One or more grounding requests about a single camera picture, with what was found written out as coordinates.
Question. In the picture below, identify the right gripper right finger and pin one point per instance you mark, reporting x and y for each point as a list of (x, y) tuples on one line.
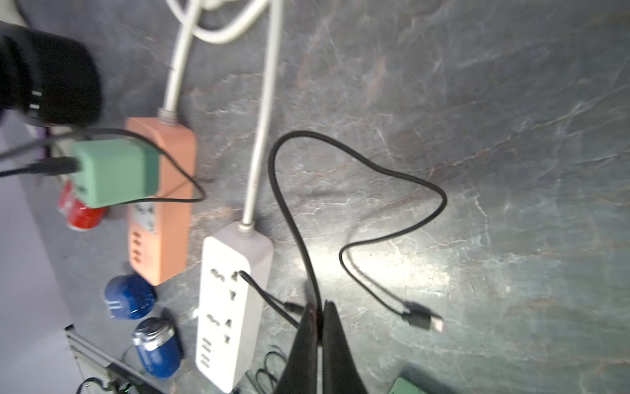
[(339, 371)]

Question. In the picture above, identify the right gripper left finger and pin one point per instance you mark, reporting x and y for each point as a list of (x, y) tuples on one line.
[(300, 375)]

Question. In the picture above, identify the green charger adapter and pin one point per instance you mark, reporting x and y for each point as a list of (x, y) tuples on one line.
[(403, 386), (113, 172)]

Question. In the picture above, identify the white power strip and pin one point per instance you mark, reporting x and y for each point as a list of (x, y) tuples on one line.
[(230, 310)]

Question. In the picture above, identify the red electric shaver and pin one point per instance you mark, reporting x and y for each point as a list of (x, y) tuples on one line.
[(79, 217)]

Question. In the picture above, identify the green charger adapter top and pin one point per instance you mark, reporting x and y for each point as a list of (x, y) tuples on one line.
[(113, 172)]

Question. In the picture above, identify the blue electric shaver lower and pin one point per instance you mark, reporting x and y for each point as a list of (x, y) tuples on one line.
[(158, 346)]

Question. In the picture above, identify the blue electric shaver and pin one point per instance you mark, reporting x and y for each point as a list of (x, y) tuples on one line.
[(158, 346), (129, 297)]

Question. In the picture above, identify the blue electric shaver upper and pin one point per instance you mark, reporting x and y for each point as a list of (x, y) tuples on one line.
[(129, 297)]

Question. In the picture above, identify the orange power strip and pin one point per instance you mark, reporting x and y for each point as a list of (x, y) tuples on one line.
[(159, 232)]

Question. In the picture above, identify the potted green plant black vase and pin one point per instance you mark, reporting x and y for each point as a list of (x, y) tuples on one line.
[(49, 79)]

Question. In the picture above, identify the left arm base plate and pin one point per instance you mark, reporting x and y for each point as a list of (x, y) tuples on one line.
[(101, 373)]

